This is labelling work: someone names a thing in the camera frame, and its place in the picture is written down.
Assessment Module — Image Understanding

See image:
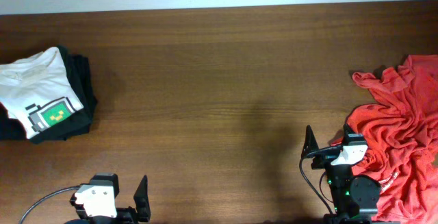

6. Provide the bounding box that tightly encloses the red printed t-shirt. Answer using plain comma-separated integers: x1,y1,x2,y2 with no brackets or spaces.
347,55,437,223

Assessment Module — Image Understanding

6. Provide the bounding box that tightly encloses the white t-shirt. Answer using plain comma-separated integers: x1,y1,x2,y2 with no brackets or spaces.
1,47,83,139

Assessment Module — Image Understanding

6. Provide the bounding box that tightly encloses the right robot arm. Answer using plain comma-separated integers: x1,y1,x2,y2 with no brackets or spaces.
298,124,381,224

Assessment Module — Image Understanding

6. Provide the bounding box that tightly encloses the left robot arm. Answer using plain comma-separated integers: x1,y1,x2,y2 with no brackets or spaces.
70,173,151,224

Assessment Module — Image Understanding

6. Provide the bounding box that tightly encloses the folded black clothes stack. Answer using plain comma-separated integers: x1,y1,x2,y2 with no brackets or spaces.
1,45,97,144

